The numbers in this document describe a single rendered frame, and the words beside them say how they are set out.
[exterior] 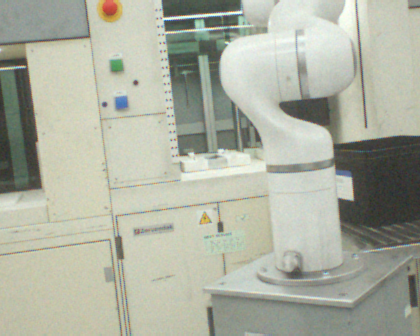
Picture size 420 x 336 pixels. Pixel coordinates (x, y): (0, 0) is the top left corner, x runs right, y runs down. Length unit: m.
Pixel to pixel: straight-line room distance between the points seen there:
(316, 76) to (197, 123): 1.64
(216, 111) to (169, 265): 1.04
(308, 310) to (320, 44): 0.43
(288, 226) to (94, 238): 0.82
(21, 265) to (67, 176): 0.27
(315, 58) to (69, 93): 0.87
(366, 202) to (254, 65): 0.53
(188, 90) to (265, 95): 1.62
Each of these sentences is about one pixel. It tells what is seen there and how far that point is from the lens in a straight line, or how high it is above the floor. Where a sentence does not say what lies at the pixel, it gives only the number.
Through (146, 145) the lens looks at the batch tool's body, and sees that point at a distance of 1.81.
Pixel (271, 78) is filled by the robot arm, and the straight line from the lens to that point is 1.11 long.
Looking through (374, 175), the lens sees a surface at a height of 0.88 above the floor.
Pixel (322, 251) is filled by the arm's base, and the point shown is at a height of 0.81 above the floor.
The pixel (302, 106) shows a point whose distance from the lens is 2.10.
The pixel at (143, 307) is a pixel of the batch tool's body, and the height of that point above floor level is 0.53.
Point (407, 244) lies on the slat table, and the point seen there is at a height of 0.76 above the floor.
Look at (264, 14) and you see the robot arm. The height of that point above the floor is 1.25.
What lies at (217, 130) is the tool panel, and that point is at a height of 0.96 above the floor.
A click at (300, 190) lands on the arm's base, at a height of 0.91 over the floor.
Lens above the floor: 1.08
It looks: 6 degrees down
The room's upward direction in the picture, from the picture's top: 6 degrees counter-clockwise
